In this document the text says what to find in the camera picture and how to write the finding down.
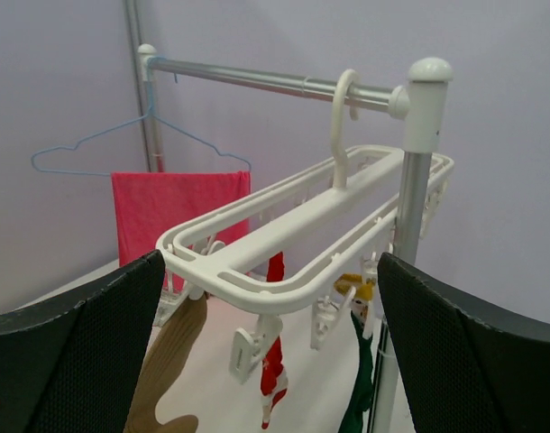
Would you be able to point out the pink towel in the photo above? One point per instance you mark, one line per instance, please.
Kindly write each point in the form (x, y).
(149, 204)

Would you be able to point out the tan ribbed sock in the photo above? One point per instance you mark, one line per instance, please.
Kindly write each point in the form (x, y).
(162, 366)

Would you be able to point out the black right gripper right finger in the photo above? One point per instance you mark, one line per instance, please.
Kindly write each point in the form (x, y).
(466, 364)

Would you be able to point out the red snowflake christmas sock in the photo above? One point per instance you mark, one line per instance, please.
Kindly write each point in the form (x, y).
(274, 379)

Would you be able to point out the dark green sock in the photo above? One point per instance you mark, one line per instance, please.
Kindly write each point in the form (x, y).
(363, 318)

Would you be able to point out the white sock clip hanger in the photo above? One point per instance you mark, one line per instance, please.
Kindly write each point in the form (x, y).
(217, 251)

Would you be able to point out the metal clothes rack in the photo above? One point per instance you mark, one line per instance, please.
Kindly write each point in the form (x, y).
(372, 125)

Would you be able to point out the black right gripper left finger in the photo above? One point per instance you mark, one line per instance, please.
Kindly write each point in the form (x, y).
(70, 363)

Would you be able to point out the blue wire hanger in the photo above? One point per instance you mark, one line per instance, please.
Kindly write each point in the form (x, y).
(148, 122)

